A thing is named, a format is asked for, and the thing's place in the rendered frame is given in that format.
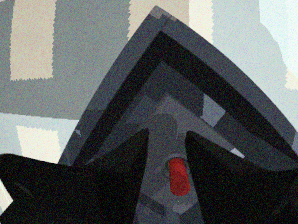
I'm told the red peg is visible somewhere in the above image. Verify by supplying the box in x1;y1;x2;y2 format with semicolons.
169;157;190;196

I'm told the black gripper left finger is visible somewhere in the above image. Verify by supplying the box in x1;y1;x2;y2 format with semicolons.
0;129;148;224

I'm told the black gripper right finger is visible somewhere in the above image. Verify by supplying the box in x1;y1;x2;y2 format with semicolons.
185;131;298;224

